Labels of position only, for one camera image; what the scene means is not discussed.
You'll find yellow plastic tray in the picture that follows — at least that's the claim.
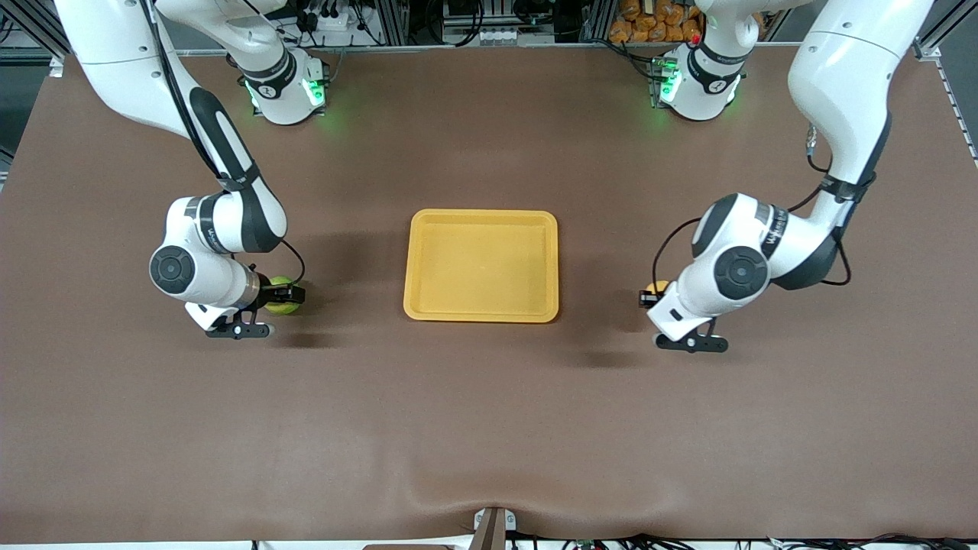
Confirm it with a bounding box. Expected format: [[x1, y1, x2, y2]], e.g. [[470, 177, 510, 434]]
[[403, 209, 560, 324]]

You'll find brown table cover mat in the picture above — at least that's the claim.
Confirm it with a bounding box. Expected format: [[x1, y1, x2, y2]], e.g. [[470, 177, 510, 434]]
[[0, 44, 978, 545]]

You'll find white power strip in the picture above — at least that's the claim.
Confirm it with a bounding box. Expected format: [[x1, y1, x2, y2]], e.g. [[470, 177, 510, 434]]
[[304, 6, 371, 37]]

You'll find black loose cable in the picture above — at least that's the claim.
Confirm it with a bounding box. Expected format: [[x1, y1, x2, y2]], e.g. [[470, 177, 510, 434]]
[[562, 532, 978, 550]]

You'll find aluminium frame post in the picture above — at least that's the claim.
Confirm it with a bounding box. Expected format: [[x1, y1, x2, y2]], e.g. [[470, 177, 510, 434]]
[[578, 0, 614, 43], [367, 0, 411, 47]]

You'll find silver table edge rail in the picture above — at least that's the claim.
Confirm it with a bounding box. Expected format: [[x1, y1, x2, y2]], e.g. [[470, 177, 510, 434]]
[[65, 41, 811, 57]]

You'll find silver table side rail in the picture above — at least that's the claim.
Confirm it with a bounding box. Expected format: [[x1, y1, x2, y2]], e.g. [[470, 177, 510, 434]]
[[934, 57, 978, 165]]

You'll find aluminium frame profile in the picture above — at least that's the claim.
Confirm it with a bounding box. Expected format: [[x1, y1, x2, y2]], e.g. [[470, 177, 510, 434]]
[[0, 0, 70, 77], [913, 0, 978, 62]]

